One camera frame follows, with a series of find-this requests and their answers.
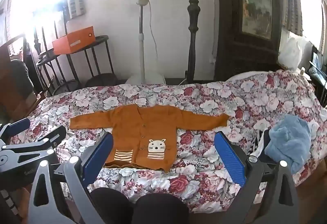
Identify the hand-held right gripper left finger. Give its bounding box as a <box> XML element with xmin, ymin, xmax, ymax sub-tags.
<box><xmin>28</xmin><ymin>133</ymin><xmax>114</xmax><ymax>224</ymax></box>

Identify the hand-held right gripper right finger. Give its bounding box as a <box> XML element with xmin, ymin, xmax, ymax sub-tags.
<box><xmin>214</xmin><ymin>131</ymin><xmax>299</xmax><ymax>224</ymax></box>

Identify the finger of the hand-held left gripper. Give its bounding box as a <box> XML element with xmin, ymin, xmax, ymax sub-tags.
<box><xmin>0</xmin><ymin>125</ymin><xmax>67</xmax><ymax>167</ymax></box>
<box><xmin>0</xmin><ymin>117</ymin><xmax>31</xmax><ymax>143</ymax></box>

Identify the orange knitted cat sweater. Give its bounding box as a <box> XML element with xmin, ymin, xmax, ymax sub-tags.
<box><xmin>69</xmin><ymin>104</ymin><xmax>230</xmax><ymax>172</ymax></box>

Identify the black and white striped garment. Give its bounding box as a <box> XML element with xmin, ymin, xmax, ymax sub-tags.
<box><xmin>249</xmin><ymin>129</ymin><xmax>272</xmax><ymax>158</ymax></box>

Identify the person's left leg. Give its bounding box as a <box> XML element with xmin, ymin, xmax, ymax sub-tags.
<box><xmin>91</xmin><ymin>187</ymin><xmax>134</xmax><ymax>224</ymax></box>

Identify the person's leg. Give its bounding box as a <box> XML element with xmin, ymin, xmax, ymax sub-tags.
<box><xmin>132</xmin><ymin>193</ymin><xmax>190</xmax><ymax>224</ymax></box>
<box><xmin>91</xmin><ymin>187</ymin><xmax>134</xmax><ymax>224</ymax></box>

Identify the grey cloth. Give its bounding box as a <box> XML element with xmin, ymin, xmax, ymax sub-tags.
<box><xmin>10</xmin><ymin>59</ymin><xmax>35</xmax><ymax>92</ymax></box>

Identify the blue fluffy garment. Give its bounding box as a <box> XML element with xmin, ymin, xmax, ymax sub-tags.
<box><xmin>264</xmin><ymin>114</ymin><xmax>320</xmax><ymax>175</ymax></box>

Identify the floral bedspread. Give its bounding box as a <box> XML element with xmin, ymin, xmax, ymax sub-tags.
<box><xmin>10</xmin><ymin>69</ymin><xmax>327</xmax><ymax>214</ymax></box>

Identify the person's right leg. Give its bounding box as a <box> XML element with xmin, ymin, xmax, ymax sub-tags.
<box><xmin>132</xmin><ymin>193</ymin><xmax>190</xmax><ymax>224</ymax></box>

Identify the orange box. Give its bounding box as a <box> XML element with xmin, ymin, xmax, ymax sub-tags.
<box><xmin>52</xmin><ymin>26</ymin><xmax>96</xmax><ymax>55</ymax></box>

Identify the black metal side table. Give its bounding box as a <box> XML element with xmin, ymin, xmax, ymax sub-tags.
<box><xmin>36</xmin><ymin>35</ymin><xmax>116</xmax><ymax>97</ymax></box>

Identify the dark wooden wardrobe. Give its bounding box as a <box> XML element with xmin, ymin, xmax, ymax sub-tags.
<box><xmin>215</xmin><ymin>0</ymin><xmax>283</xmax><ymax>82</ymax></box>

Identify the dark bedside furniture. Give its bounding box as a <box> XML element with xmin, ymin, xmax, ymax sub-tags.
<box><xmin>308</xmin><ymin>52</ymin><xmax>327</xmax><ymax>110</ymax></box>

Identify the white plastic bag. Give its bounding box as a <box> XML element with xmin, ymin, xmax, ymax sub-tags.
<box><xmin>277</xmin><ymin>35</ymin><xmax>303</xmax><ymax>72</ymax></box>

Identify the white standing fan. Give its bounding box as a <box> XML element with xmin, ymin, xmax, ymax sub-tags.
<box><xmin>113</xmin><ymin>0</ymin><xmax>190</xmax><ymax>85</ymax></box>

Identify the dark wooden bedpost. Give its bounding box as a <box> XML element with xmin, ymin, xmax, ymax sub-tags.
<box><xmin>185</xmin><ymin>0</ymin><xmax>201</xmax><ymax>84</ymax></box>

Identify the grey fan cable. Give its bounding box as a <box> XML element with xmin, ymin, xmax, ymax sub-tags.
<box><xmin>149</xmin><ymin>0</ymin><xmax>164</xmax><ymax>84</ymax></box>

